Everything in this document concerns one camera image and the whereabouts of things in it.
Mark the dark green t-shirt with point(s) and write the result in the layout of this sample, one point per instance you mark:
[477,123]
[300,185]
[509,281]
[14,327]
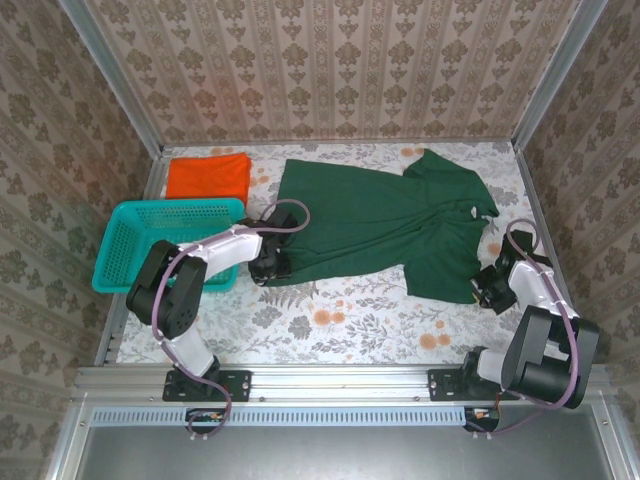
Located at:
[370,220]

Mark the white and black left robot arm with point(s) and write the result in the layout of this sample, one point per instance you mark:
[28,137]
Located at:
[220,247]

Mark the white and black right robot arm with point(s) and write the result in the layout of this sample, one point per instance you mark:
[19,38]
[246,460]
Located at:
[535,285]

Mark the floral patterned table cover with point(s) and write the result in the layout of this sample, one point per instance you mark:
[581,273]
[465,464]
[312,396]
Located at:
[350,330]

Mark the folded orange t-shirt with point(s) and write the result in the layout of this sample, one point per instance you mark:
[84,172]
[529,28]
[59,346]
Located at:
[207,177]

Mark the teal plastic basket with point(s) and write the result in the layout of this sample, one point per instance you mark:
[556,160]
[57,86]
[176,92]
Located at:
[120,240]

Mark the grey metal panel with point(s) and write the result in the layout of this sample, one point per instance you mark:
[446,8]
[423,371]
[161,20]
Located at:
[325,455]

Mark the aluminium side rail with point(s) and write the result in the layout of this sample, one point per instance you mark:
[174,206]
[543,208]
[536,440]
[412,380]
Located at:
[536,200]
[112,332]

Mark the long aluminium base rail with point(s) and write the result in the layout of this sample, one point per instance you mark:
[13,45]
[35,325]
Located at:
[340,382]

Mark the aluminium lower frame bar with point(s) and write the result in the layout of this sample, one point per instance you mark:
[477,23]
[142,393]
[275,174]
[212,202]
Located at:
[67,445]
[617,450]

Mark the aluminium corner post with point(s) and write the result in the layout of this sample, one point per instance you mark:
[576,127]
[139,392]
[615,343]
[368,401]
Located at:
[556,75]
[115,75]

